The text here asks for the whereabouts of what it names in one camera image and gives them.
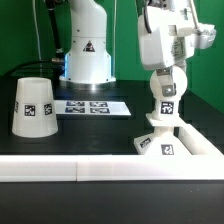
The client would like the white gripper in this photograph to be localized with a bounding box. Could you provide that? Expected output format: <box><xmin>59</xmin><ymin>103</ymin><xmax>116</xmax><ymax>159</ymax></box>
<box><xmin>138</xmin><ymin>6</ymin><xmax>216</xmax><ymax>97</ymax></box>

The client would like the white lamp bulb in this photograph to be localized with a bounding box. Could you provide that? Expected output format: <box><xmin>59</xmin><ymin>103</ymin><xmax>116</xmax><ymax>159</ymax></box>
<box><xmin>150</xmin><ymin>66</ymin><xmax>187</xmax><ymax>121</ymax></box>

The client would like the white lamp base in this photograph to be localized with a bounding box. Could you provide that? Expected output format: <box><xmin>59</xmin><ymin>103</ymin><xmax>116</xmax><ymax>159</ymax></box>
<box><xmin>134</xmin><ymin>113</ymin><xmax>190</xmax><ymax>156</ymax></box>

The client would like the white lamp shade cone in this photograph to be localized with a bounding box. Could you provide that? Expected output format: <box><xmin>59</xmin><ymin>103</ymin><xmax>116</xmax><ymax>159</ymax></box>
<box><xmin>12</xmin><ymin>77</ymin><xmax>58</xmax><ymax>138</ymax></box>

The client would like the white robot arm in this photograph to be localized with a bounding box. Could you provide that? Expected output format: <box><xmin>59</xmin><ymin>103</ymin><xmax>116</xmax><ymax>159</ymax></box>
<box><xmin>60</xmin><ymin>0</ymin><xmax>216</xmax><ymax>97</ymax></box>

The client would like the white tag sheet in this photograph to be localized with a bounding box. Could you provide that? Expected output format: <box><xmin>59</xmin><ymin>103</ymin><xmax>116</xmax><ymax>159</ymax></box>
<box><xmin>54</xmin><ymin>100</ymin><xmax>131</xmax><ymax>116</ymax></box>

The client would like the white L-shaped wall fence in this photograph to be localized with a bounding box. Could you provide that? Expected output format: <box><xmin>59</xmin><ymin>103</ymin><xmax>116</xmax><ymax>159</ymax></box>
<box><xmin>0</xmin><ymin>124</ymin><xmax>224</xmax><ymax>182</ymax></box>

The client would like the black cable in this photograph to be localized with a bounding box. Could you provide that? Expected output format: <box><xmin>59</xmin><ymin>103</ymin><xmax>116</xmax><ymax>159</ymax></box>
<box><xmin>4</xmin><ymin>59</ymin><xmax>66</xmax><ymax>78</ymax></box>

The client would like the white thin cable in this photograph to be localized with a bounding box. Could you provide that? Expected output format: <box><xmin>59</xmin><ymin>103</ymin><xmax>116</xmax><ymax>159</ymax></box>
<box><xmin>32</xmin><ymin>0</ymin><xmax>43</xmax><ymax>61</ymax></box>

